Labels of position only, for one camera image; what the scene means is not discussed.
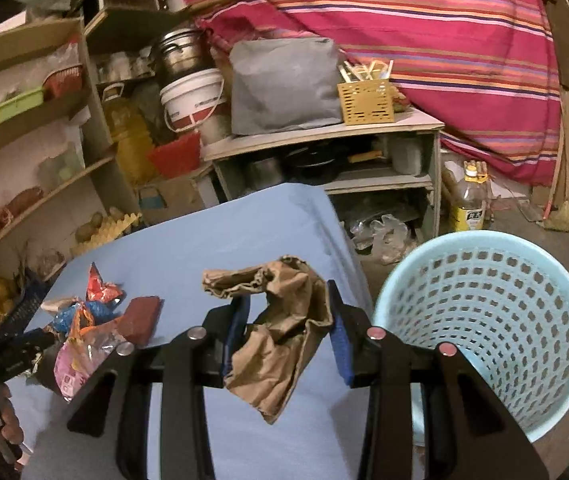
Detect red snack wrapper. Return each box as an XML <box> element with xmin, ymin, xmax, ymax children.
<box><xmin>86</xmin><ymin>262</ymin><xmax>124</xmax><ymax>304</ymax></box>

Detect orange snack wrapper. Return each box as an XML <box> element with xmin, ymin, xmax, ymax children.
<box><xmin>65</xmin><ymin>302</ymin><xmax>96</xmax><ymax>347</ymax></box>

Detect white plastic bucket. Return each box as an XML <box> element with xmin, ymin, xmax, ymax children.
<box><xmin>160</xmin><ymin>68</ymin><xmax>227</xmax><ymax>134</ymax></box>

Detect light blue plastic waste basket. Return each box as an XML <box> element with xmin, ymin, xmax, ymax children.
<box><xmin>373</xmin><ymin>231</ymin><xmax>569</xmax><ymax>442</ymax></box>

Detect clear plastic bags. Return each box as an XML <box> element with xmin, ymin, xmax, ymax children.
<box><xmin>341</xmin><ymin>204</ymin><xmax>421</xmax><ymax>266</ymax></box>

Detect yellow egg tray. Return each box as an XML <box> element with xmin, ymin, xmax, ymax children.
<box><xmin>71</xmin><ymin>214</ymin><xmax>142</xmax><ymax>258</ymax></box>

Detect red striped cloth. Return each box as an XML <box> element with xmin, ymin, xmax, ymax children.
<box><xmin>184</xmin><ymin>0</ymin><xmax>561</xmax><ymax>185</ymax></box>

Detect small broom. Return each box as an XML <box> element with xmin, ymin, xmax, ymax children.
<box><xmin>541</xmin><ymin>124</ymin><xmax>569</xmax><ymax>233</ymax></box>

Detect large yellow oil jug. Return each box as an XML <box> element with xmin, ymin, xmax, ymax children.
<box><xmin>101</xmin><ymin>82</ymin><xmax>156</xmax><ymax>186</ymax></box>

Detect steel cooking pot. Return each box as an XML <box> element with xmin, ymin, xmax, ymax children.
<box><xmin>151</xmin><ymin>27</ymin><xmax>216</xmax><ymax>87</ymax></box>

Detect red plastic basin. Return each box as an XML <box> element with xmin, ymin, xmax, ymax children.
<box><xmin>147</xmin><ymin>131</ymin><xmax>201</xmax><ymax>179</ymax></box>

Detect wooden wall shelf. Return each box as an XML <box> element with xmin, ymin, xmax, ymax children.
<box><xmin>0</xmin><ymin>18</ymin><xmax>139</xmax><ymax>276</ymax></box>

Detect green plastic tray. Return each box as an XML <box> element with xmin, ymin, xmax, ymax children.
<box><xmin>0</xmin><ymin>87</ymin><xmax>45</xmax><ymax>124</ymax></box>

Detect blue plastic wrapper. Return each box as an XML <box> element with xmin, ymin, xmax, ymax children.
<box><xmin>50</xmin><ymin>300</ymin><xmax>116</xmax><ymax>336</ymax></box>

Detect grey low shelf cabinet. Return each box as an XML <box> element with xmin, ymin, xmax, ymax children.
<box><xmin>202</xmin><ymin>107</ymin><xmax>444</xmax><ymax>240</ymax></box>

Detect brown paper bag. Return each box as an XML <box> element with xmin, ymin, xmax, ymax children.
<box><xmin>202</xmin><ymin>256</ymin><xmax>334</xmax><ymax>425</ymax></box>

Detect cooking oil bottle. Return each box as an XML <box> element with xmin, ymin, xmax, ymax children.
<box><xmin>449</xmin><ymin>160</ymin><xmax>490</xmax><ymax>232</ymax></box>

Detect cardboard box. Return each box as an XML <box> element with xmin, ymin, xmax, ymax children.
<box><xmin>136</xmin><ymin>162</ymin><xmax>220</xmax><ymax>226</ymax></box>

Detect dark blue plastic crate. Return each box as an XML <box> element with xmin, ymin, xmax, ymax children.
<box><xmin>0</xmin><ymin>269</ymin><xmax>48</xmax><ymax>337</ymax></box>

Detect grey fabric bag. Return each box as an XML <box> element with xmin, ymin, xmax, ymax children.
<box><xmin>229</xmin><ymin>37</ymin><xmax>342</xmax><ymax>136</ymax></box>

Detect yellow perforated utensil basket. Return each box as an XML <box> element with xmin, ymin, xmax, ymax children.
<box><xmin>337</xmin><ymin>60</ymin><xmax>395</xmax><ymax>126</ymax></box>

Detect dark red booklet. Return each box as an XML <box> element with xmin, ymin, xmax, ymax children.
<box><xmin>117</xmin><ymin>296</ymin><xmax>162</xmax><ymax>347</ymax></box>

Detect pink snack wrapper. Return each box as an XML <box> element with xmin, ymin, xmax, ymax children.
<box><xmin>53</xmin><ymin>324</ymin><xmax>126</xmax><ymax>402</ymax></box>

